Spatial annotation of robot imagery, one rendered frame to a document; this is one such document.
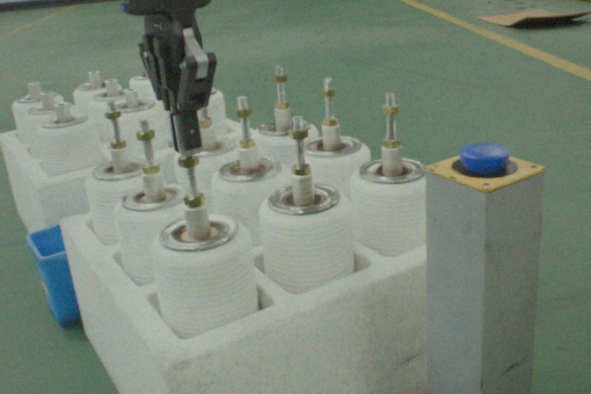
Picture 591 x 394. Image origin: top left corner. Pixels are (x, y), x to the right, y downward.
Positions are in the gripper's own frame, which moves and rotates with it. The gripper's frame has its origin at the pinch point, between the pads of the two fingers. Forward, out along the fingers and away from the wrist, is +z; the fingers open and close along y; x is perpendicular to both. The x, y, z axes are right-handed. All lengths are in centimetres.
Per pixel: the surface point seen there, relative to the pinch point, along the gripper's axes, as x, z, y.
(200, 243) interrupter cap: -1.1, 9.7, 2.5
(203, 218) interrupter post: 0.1, 8.2, 1.1
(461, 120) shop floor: 102, 35, -68
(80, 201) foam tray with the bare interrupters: -2, 21, -47
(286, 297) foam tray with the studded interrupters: 6.0, 17.2, 4.7
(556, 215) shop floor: 71, 35, -15
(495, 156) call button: 18.9, 2.3, 18.7
